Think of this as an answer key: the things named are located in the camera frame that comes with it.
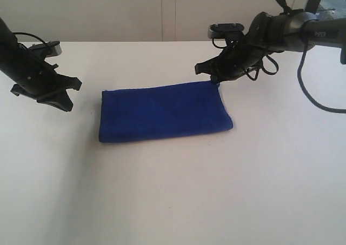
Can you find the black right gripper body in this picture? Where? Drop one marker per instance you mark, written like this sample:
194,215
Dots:
231,63

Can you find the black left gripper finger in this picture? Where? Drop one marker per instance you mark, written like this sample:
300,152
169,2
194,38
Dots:
59,100
65,82

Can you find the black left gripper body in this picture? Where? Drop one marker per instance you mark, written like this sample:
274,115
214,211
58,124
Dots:
34,77

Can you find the blue terry towel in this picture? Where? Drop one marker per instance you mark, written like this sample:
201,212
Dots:
180,110

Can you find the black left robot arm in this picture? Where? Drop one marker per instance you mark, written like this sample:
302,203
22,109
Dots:
11,38

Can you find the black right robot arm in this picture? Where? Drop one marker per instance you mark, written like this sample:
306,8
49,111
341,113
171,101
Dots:
268,34

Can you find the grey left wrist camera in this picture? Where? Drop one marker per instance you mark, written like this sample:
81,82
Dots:
50,49

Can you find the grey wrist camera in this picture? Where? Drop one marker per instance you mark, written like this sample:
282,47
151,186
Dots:
229,31
50,49

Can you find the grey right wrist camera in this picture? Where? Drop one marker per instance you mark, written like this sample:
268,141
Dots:
229,31

